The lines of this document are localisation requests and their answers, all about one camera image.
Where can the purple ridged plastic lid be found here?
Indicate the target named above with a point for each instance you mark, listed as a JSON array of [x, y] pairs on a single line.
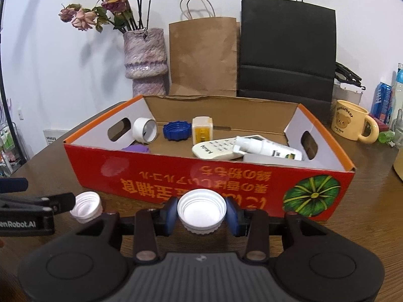
[[135, 148]]

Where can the white wall outlet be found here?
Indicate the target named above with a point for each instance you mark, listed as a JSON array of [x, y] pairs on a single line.
[[20, 113]]

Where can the yellow bear mug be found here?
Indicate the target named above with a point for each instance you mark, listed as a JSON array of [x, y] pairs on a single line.
[[346, 119]]

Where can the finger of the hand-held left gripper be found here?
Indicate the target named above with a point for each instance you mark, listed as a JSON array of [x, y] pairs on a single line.
[[12, 185], [59, 202]]

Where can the dark blue ridged cap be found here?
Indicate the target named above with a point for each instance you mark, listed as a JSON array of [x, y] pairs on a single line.
[[177, 130]]

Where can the white wall socket strip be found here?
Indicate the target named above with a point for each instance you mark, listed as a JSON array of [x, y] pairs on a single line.
[[53, 136]]

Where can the white remote control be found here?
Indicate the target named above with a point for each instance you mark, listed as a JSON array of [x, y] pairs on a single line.
[[214, 149]]

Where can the red cardboard box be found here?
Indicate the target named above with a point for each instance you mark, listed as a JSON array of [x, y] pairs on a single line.
[[126, 176]]

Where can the translucent plastic container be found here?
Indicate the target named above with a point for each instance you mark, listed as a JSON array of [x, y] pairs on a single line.
[[259, 159]]

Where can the white cylindrical cup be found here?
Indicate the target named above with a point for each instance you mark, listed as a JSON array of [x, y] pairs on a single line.
[[141, 129]]

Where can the white spray bottle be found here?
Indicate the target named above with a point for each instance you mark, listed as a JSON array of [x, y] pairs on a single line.
[[267, 148]]

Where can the brown paper bag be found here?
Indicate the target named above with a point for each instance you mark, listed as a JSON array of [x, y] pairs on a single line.
[[203, 56]]

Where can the black paper bag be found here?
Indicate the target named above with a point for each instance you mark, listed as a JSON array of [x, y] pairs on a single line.
[[286, 44]]

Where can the maroon small box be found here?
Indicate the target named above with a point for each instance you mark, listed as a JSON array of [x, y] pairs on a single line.
[[383, 125]]

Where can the black light stand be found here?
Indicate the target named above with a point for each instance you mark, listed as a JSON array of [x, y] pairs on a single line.
[[6, 100]]

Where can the yellow thermos jug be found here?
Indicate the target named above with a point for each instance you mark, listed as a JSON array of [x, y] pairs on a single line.
[[398, 166]]

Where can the white ribbed plastic cap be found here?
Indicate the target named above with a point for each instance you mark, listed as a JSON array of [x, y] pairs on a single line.
[[201, 214], [85, 208]]

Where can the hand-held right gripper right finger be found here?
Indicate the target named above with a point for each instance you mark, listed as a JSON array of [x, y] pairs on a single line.
[[232, 217]]

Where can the clear container white lid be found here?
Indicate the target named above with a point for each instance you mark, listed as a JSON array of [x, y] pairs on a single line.
[[346, 96]]

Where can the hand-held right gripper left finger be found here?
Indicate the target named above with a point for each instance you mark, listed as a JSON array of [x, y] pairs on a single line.
[[170, 216]]

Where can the beige cube container gold trim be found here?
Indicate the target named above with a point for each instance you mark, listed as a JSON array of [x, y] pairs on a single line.
[[202, 130]]

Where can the purple textured ceramic vase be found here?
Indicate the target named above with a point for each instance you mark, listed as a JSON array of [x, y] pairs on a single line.
[[144, 56]]

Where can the blue drink can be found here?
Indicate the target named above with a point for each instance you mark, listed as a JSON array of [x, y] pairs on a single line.
[[381, 102]]

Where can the clear bottle blue label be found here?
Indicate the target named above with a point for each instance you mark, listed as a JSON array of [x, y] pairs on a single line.
[[399, 85]]

